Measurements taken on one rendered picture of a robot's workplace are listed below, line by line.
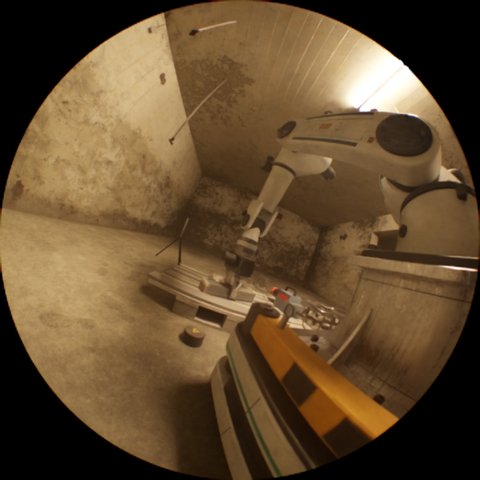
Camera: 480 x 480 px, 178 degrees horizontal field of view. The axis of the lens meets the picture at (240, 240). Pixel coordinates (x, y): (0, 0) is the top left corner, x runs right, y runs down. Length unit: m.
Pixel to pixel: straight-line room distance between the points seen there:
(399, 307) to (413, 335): 0.07
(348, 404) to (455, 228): 0.40
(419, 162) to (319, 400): 0.54
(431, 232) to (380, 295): 0.20
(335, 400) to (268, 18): 2.68
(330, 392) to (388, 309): 0.24
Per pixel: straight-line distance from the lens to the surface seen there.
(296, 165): 1.17
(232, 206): 6.47
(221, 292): 1.11
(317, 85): 2.64
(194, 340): 0.77
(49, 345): 0.68
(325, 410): 0.23
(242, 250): 1.08
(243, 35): 2.65
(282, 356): 0.28
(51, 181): 2.22
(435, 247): 0.43
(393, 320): 0.40
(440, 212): 0.48
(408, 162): 0.52
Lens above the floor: 0.51
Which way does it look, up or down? 4 degrees up
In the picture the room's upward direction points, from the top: 22 degrees clockwise
